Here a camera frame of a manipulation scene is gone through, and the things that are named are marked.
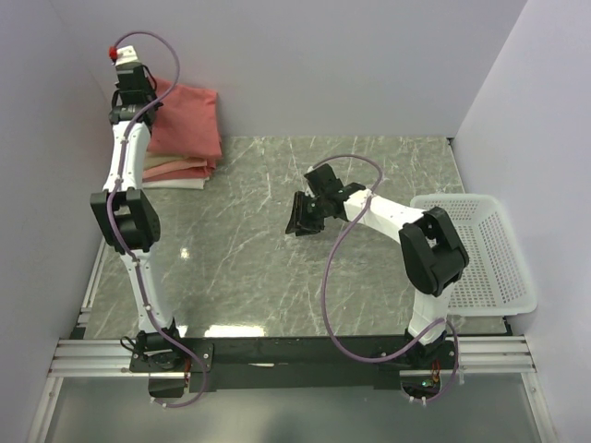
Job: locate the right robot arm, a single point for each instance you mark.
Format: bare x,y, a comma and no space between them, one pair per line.
434,256

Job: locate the folded tan t-shirt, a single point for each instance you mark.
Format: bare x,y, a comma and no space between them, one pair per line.
153,160

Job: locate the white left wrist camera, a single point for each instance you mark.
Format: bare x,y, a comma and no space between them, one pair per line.
124,57

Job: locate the aluminium frame rail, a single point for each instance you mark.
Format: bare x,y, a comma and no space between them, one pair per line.
106,358

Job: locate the red t-shirt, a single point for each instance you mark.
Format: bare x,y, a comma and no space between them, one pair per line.
187,124

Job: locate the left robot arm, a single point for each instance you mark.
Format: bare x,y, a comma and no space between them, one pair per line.
130,224

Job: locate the white plastic basket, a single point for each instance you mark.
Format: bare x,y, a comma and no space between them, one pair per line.
497,281

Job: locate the folded pink t-shirt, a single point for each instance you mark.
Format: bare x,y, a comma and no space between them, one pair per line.
162,173

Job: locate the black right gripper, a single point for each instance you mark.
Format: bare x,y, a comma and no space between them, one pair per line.
299,221

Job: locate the folded white t-shirt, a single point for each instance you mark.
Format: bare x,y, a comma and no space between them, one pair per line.
190,183

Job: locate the black base beam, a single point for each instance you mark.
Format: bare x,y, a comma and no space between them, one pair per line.
282,363

